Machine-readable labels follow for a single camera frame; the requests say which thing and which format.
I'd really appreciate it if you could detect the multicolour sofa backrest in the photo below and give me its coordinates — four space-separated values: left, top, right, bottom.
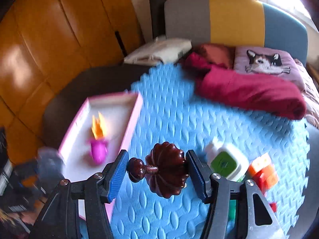
164 0 308 63

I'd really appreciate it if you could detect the magenta plastic funnel cup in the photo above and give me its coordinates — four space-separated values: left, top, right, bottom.
89 138 108 165

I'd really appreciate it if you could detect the pink cat pillow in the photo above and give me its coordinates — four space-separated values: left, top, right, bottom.
234 46 305 91

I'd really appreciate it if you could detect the green white plug-in device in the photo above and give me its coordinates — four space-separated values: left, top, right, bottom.
204 137 249 182

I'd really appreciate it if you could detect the pink white tray box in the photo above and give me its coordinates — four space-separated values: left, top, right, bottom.
57 91 145 226

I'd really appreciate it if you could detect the dark brown pumpkin lid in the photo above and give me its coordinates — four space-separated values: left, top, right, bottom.
127 141 189 199

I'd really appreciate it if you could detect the green plastic tube piece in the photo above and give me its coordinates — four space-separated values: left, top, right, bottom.
228 200 237 221

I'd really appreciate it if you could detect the maroon red cloth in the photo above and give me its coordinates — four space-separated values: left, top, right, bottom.
182 52 307 120

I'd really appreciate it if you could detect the blue foam puzzle mat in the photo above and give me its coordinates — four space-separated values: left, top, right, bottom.
111 64 310 238

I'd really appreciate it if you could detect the red puzzle block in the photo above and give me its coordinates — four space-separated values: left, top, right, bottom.
269 202 277 213

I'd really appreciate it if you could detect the orange cube block chain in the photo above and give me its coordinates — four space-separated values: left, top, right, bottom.
247 152 280 195

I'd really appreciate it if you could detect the small orange plastic piece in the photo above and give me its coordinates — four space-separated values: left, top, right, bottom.
91 112 108 140

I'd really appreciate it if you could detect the white cloth bag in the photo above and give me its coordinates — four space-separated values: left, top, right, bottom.
124 36 192 66

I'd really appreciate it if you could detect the pink striped blanket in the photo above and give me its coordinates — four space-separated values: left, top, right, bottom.
294 59 319 129

